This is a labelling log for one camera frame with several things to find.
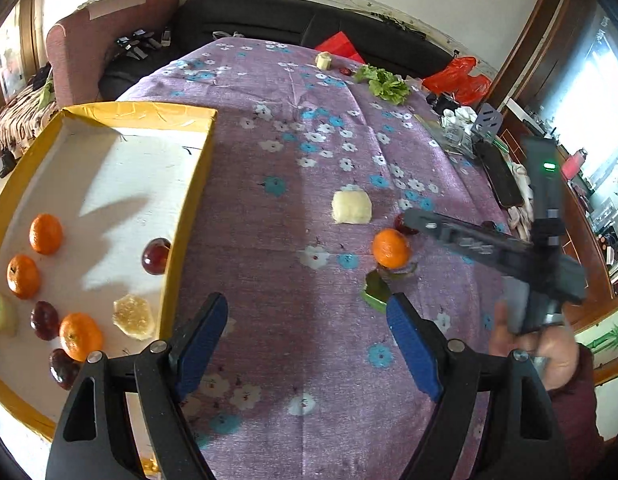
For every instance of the pale apple piece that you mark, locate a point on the pale apple piece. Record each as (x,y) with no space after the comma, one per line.
(133,316)
(0,310)
(324,60)
(351,206)

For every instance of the grey phone stand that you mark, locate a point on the grey phone stand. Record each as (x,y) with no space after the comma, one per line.
(489,120)

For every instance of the pile of black remotes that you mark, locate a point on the pile of black remotes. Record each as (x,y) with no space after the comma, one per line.
(139,42)

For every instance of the patterned blanket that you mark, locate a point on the patterned blanket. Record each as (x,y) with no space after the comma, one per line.
(19,110)

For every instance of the dark red plum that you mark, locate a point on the dark red plum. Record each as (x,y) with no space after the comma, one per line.
(44,320)
(63,367)
(155,256)

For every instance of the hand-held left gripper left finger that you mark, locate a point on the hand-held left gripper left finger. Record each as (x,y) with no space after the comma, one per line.
(201,345)

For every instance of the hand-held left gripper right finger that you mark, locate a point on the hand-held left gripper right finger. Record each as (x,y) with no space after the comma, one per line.
(414,350)

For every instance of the red plastic bag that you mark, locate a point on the red plastic bag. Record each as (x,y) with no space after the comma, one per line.
(456,80)

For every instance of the green tangerine leaf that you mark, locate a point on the green tangerine leaf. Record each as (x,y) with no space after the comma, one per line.
(376,295)

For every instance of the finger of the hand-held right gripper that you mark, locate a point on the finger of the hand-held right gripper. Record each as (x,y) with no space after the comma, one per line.
(454,235)

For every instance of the green lettuce leaf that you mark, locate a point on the green lettuce leaf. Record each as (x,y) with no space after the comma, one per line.
(384,82)

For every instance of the wooden cabinet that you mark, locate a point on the wooden cabinet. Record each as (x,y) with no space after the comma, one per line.
(531,50)

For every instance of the black sofa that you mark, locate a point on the black sofa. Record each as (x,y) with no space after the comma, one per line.
(264,15)

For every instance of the yellow cardboard box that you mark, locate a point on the yellow cardboard box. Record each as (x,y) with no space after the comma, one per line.
(129,185)

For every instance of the purple floral tablecloth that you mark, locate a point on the purple floral tablecloth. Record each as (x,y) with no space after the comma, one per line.
(299,160)

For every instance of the person's right forearm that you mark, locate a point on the person's right forearm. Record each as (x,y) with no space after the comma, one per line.
(574,410)

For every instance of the orange tangerine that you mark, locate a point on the orange tangerine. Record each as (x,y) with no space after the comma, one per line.
(23,276)
(390,247)
(45,233)
(80,336)

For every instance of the person's right hand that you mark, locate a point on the person's right hand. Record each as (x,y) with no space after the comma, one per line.
(559,355)

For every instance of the pink bottle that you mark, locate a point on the pink bottle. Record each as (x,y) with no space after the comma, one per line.
(573,166)

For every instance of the black smartphone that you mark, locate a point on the black smartphone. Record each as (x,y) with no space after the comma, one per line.
(499,175)

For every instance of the pink armchair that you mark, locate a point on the pink armchair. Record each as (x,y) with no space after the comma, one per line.
(114,20)

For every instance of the clear plastic packet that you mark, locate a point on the clear plastic packet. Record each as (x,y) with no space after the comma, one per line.
(456,137)

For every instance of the white work glove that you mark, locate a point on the white work glove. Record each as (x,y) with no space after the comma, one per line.
(519,180)
(519,220)

